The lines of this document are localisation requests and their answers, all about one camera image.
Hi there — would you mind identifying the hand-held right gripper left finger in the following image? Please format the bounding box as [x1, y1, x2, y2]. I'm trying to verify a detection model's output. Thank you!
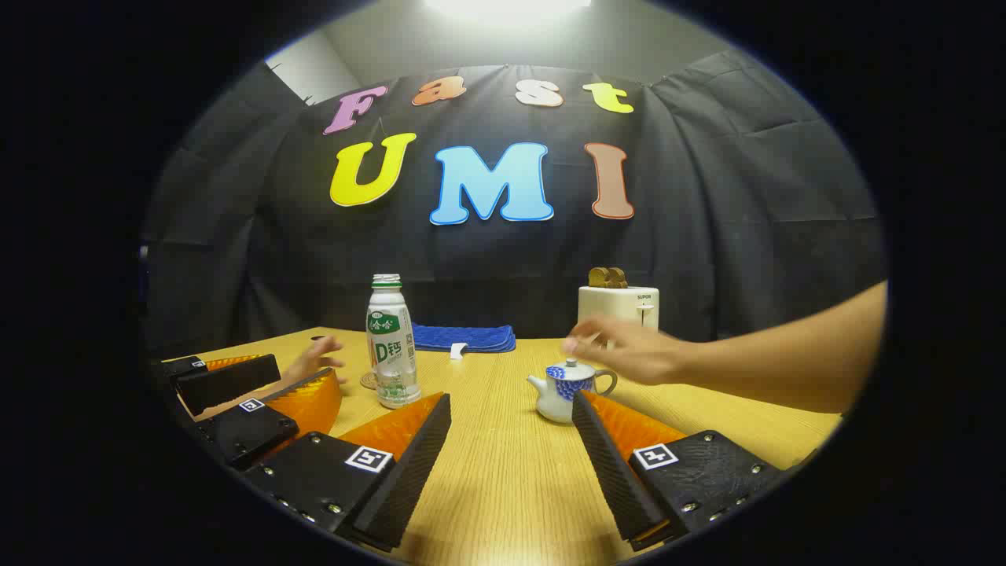
[242, 391, 453, 553]

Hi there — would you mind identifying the white blue-patterned teacup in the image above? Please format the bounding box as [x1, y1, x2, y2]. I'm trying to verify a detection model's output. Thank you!
[527, 366, 619, 425]

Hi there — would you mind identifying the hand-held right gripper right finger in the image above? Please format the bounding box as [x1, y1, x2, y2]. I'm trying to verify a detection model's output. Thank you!
[571, 389, 784, 553]

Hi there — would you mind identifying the white toaster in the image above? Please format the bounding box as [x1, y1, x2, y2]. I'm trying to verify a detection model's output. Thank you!
[578, 285, 660, 351]

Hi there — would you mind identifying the folded blue cloth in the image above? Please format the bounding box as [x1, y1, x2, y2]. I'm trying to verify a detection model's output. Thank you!
[410, 322, 517, 361]

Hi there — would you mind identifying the white water bottle green label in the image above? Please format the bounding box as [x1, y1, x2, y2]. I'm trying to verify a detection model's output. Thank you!
[365, 274, 422, 410]

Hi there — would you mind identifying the ceiling light panel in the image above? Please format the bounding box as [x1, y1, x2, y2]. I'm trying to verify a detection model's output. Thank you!
[424, 0, 592, 21]

